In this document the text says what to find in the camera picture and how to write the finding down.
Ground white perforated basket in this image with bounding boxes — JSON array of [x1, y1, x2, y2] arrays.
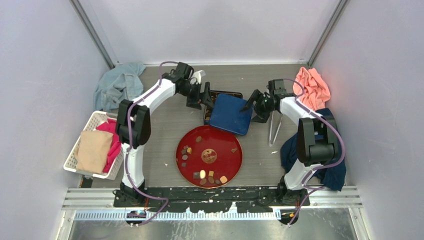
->
[[63, 110, 124, 181]]

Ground blue box lid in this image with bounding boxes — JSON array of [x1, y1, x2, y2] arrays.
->
[[208, 93, 253, 136]]

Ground pink cloth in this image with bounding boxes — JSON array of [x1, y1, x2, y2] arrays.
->
[[292, 67, 331, 111]]

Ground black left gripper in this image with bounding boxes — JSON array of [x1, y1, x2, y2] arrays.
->
[[178, 81, 214, 110]]

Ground metal tongs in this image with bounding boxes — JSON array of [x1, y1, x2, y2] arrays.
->
[[268, 111, 283, 147]]

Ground blue chocolate box with dividers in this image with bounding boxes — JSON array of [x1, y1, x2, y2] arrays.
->
[[203, 90, 243, 125]]

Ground red round tray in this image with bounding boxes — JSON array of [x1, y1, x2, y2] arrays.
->
[[175, 125, 243, 189]]

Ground caramel cube chocolate bottom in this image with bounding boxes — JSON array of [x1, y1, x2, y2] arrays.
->
[[219, 176, 228, 184]]

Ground light blue cloth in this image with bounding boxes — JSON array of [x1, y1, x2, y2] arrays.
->
[[93, 62, 146, 112]]

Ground tan cloth in basket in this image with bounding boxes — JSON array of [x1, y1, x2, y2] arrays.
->
[[76, 130, 113, 174]]

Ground white oval chocolate bottom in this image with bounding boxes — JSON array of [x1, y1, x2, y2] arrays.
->
[[199, 169, 206, 179]]

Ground magenta cloth in basket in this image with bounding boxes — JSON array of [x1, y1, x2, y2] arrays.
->
[[96, 118, 121, 173]]

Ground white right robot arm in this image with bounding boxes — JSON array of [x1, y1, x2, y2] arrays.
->
[[240, 78, 346, 206]]

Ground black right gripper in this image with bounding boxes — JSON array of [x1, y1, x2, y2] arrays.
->
[[240, 89, 276, 124]]

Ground dark navy cloth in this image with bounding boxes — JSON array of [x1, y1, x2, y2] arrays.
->
[[280, 107, 347, 192]]

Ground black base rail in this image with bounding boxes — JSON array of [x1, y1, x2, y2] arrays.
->
[[112, 185, 310, 214]]

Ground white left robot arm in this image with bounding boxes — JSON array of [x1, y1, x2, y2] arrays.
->
[[115, 62, 214, 207]]

